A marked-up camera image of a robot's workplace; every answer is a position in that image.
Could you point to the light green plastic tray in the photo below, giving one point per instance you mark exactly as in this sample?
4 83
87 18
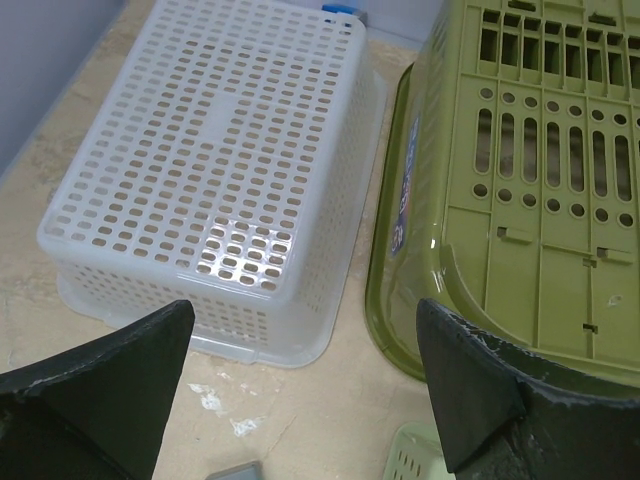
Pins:
416 454

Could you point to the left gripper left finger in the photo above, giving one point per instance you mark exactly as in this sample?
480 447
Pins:
99 410

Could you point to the small teal green block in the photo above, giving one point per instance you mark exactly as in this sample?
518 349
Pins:
248 471

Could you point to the large olive green basket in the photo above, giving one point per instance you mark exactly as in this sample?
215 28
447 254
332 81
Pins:
510 189

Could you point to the white perforated plastic basket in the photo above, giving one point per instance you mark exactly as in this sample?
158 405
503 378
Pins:
229 166

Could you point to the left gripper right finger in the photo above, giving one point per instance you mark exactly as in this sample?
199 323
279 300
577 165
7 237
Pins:
503 412

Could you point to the small blue object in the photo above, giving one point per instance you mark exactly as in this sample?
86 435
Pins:
337 8

